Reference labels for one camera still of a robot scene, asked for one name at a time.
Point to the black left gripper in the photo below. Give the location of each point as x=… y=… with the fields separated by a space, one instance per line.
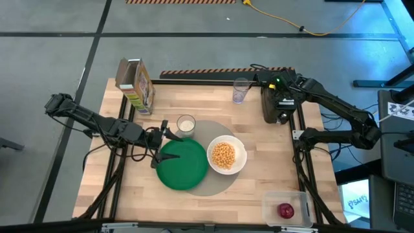
x=153 y=139

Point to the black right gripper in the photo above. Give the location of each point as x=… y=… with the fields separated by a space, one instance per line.
x=279 y=89

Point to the tall clear tumbler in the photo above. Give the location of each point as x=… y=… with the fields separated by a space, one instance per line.
x=241 y=94

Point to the yellow cereal box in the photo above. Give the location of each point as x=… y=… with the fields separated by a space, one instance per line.
x=142 y=87

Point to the red apple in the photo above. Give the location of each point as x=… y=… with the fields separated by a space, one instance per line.
x=285 y=211

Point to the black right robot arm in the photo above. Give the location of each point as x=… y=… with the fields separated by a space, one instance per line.
x=339 y=106

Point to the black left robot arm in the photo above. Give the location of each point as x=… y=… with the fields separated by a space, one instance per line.
x=97 y=121

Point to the black toaster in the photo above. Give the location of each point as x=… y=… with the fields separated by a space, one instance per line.
x=273 y=111

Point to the short glass of milk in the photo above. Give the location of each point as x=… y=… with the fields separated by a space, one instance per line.
x=186 y=126

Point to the green plate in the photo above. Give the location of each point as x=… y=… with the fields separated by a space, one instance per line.
x=187 y=171

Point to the yellow cereal balls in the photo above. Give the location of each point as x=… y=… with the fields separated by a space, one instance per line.
x=223 y=155

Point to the grey round placemat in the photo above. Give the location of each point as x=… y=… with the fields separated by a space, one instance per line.
x=220 y=184

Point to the black bar with hazard stripes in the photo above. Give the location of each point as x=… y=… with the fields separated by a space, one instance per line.
x=210 y=75

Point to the white bowl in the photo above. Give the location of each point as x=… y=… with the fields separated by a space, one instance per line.
x=241 y=155

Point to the black stand leg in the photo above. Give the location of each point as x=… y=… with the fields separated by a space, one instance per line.
x=372 y=83

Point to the clear plastic container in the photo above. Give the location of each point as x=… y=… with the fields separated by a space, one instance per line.
x=271 y=210

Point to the white marker sheet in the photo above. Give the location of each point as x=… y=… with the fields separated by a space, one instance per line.
x=401 y=111

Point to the orange black hazard floor tape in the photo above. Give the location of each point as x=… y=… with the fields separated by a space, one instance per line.
x=181 y=1

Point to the white printed panel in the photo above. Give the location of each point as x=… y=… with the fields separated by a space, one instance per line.
x=354 y=200

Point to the grey equipment cabinet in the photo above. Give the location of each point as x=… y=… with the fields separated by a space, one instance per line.
x=398 y=161

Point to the black crossbar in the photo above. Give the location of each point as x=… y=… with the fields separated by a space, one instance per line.
x=48 y=228

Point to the grey furniture foot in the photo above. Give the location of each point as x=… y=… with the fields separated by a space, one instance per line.
x=11 y=144

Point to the black keyboard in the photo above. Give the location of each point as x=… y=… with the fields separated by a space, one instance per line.
x=406 y=200

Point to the silver corner bracket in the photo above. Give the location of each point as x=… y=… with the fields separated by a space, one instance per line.
x=297 y=134

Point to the black aluminium table frame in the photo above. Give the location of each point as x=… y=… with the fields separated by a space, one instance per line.
x=113 y=210

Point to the silver metal bracket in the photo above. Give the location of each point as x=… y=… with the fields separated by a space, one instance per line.
x=299 y=230
x=119 y=226

